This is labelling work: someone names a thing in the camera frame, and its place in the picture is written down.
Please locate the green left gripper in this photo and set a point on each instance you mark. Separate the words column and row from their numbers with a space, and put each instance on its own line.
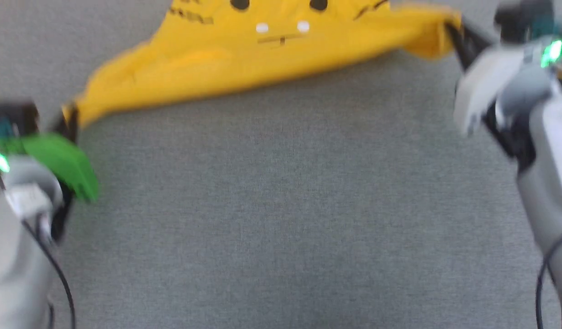
column 61, row 160

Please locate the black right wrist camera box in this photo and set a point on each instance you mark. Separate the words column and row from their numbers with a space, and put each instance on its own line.
column 522, row 18

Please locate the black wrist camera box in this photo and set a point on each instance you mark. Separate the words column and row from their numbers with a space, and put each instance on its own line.
column 13, row 119
column 522, row 18

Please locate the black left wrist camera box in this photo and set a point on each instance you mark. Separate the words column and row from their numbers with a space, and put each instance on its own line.
column 13, row 119

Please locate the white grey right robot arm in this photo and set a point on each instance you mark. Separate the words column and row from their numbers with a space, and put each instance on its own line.
column 550, row 183

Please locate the grey fabric sofa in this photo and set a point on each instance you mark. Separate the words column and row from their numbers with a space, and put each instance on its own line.
column 285, row 219

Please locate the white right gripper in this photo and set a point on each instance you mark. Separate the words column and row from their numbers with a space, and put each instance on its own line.
column 491, row 82

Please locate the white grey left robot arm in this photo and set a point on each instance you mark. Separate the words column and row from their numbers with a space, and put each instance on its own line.
column 11, row 274

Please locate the yellow cartoon face garment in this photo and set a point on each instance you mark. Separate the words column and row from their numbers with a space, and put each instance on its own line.
column 244, row 64

